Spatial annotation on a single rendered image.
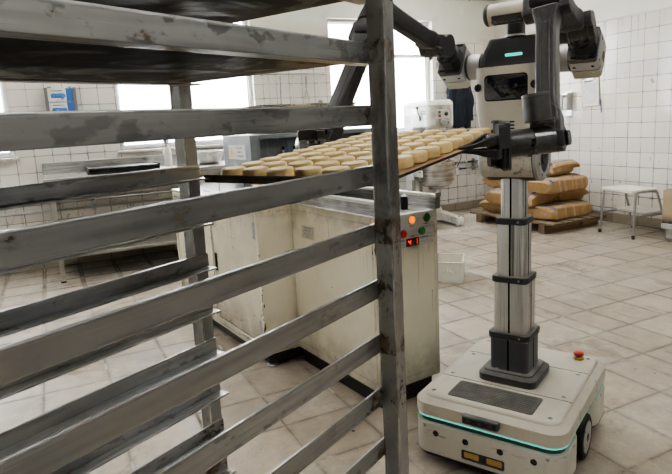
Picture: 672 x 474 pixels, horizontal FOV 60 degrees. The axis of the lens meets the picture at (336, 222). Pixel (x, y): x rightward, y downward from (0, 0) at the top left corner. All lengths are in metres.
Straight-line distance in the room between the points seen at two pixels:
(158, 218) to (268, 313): 2.36
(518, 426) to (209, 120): 1.62
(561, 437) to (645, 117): 4.91
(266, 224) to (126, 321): 2.28
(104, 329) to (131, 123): 0.19
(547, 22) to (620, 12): 5.34
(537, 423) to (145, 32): 1.73
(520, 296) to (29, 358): 1.82
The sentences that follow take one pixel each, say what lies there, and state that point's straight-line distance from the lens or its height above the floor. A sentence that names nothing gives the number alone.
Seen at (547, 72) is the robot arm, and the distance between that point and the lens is 1.44.
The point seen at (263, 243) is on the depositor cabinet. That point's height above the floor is 0.66.
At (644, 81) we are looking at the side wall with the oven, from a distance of 6.61.
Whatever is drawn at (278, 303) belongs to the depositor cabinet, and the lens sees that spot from 2.94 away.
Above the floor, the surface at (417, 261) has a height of 0.62.
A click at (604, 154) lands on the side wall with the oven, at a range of 6.89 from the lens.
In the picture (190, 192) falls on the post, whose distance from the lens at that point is 1.17.
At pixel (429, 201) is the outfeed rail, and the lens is 2.49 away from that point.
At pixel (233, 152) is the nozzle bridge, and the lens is 2.95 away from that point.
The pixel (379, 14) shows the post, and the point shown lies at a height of 1.37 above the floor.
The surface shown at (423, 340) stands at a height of 0.26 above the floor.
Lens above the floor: 1.23
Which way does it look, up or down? 10 degrees down
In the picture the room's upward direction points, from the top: 3 degrees counter-clockwise
